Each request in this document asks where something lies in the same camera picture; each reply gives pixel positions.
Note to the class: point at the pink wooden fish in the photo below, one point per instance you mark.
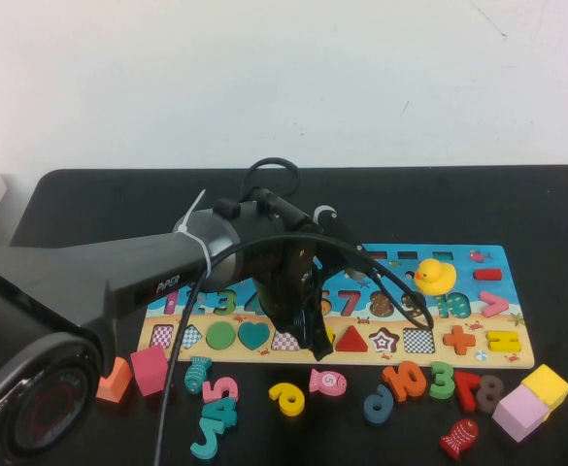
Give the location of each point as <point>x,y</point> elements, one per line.
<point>334,383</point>

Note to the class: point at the pink number five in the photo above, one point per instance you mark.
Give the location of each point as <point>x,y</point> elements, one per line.
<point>213,393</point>

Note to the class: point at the teal number four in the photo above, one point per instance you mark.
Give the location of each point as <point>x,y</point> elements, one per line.
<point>230,415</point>

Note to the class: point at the teal hook-shaped number piece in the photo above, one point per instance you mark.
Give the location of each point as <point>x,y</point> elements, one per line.
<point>210,441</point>

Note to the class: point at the teal wooden fish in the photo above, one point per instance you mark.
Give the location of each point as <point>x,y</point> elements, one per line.
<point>197,376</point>

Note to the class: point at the light pink cube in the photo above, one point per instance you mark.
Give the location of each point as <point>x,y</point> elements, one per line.
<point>517,412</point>

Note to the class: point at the magenta cube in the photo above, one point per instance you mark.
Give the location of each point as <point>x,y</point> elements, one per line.
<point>147,371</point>

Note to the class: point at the white zip tie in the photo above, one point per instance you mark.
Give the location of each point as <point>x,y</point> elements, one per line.
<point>201,247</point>

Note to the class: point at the yellow number six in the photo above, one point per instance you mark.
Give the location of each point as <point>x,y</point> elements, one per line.
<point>297,407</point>

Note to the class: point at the orange plus sign piece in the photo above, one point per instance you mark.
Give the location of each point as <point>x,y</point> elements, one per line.
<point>459,339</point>

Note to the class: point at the red wooden fish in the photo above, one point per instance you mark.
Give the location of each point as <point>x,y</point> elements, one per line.
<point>459,439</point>

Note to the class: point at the red triangle piece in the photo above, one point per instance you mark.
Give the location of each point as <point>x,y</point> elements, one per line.
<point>354,342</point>

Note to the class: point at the red number seven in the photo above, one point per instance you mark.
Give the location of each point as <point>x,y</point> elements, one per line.
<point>468,395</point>

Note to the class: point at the orange number ten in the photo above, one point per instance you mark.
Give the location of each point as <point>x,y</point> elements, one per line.
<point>391,377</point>

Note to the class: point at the pink greater-than sign piece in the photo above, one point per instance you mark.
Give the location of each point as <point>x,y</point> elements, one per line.
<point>503,304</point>

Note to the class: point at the teal heart piece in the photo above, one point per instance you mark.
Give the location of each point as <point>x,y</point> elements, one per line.
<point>254,335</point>

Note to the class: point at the yellow equals sign piece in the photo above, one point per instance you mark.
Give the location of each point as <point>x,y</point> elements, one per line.
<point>503,336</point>

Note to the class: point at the red minus sign piece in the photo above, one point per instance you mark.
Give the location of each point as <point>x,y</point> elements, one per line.
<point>488,275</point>

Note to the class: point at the brown number eight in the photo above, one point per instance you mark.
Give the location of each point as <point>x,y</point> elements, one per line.
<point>490,394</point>

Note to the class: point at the blue wooden number puzzle board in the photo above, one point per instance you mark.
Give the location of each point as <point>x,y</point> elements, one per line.
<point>458,361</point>

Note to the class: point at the green number three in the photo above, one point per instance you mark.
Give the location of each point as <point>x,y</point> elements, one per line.
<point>442,389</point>

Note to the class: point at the yellow cube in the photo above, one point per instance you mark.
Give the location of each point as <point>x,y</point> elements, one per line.
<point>548,383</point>

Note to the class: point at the orange cube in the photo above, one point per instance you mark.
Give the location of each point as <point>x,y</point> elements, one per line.
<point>116,386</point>

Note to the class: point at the dark blue number nine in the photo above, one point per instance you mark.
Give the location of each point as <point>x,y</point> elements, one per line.
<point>385,394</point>

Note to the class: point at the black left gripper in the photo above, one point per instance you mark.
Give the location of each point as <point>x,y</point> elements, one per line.
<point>283,291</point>

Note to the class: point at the yellow pentagon piece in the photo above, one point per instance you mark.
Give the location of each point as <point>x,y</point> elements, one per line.
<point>331,336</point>

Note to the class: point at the yellow rubber duck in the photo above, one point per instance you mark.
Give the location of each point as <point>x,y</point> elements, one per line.
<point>436,277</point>

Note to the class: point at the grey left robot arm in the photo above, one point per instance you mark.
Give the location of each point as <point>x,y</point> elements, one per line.
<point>70,286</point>

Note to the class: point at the green circle piece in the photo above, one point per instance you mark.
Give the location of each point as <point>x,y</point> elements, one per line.
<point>221,336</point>

